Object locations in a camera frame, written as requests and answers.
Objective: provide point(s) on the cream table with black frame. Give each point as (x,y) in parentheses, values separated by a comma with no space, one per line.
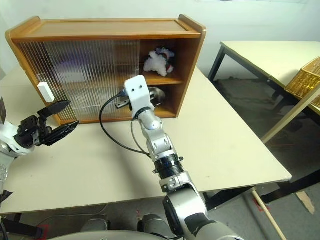
(262,57)

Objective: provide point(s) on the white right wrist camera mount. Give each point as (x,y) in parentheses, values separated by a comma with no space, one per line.
(137,100)

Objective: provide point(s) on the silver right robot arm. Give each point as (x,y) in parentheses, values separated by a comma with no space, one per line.
(160,142)

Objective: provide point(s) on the brown wooden cabinet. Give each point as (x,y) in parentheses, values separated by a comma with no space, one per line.
(107,27)

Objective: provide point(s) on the purple tissue pack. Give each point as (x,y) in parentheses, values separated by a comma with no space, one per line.
(70,63)

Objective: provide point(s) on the ribbed clear sliding door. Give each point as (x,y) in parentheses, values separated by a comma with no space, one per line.
(125,57)
(30,65)

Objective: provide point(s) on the grey robot torso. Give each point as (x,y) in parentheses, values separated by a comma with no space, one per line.
(112,236)

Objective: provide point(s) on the brown cardboard piece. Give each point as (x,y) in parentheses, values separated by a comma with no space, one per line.
(306,202)

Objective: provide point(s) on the light wooden stick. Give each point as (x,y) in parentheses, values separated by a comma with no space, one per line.
(268,215)

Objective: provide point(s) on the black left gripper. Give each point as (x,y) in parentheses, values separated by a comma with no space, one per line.
(31,132)

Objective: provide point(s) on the yellow wicker basket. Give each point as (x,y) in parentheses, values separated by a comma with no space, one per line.
(305,80)

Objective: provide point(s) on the grey rounded shape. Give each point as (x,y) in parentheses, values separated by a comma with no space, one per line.
(96,225)
(155,223)

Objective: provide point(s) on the white snowman plush toy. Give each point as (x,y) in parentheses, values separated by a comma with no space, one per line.
(157,62)

